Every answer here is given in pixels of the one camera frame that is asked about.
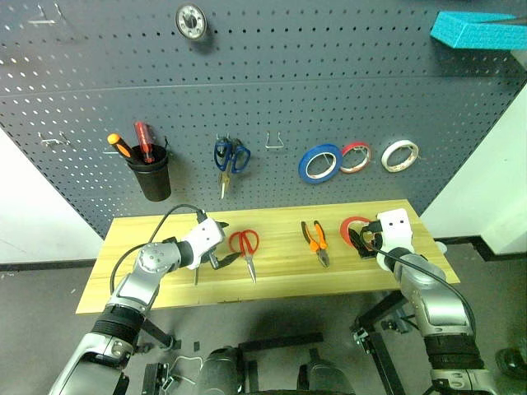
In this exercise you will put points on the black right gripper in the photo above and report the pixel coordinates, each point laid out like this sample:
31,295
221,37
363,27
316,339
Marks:
374,236

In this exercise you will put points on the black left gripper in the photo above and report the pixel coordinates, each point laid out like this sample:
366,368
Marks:
211,258

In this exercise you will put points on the large red tape roll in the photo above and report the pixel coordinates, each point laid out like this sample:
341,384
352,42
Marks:
345,226

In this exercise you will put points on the orange and black pliers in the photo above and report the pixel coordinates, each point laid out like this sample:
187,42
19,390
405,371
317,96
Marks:
318,243

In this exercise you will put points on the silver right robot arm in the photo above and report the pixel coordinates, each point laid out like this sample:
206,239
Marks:
436,304

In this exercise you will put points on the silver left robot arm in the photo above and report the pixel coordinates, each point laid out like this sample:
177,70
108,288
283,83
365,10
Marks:
144,271

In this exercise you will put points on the black cup holder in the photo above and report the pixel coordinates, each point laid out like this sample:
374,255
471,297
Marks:
154,181

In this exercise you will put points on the blue tape roll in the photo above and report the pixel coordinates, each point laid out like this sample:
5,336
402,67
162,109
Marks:
306,166

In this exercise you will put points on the white tape roll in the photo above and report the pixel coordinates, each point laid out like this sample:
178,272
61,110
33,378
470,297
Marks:
389,153

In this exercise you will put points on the small red tape roll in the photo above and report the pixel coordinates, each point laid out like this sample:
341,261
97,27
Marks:
357,145

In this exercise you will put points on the grey rounded robot leg shell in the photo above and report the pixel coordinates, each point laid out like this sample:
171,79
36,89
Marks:
325,376
220,372

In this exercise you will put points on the orange and black screwdriver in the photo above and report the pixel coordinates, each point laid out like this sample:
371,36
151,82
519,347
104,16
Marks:
119,147

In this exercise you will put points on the dark grey perforated pegboard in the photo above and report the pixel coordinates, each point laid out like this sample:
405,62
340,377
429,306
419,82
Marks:
288,90

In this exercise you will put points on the round silver dial disc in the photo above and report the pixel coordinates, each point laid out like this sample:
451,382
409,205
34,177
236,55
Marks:
190,20

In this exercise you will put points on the teal foam block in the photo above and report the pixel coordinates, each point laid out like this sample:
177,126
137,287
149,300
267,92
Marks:
473,35

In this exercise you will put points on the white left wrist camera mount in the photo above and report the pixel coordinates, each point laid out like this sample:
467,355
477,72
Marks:
203,238

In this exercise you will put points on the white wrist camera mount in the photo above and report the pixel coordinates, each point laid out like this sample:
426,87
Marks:
203,238
395,230

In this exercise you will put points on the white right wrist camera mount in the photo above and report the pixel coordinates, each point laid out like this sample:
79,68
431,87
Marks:
395,230

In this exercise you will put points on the black metal table frame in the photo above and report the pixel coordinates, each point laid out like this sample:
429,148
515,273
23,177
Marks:
379,354

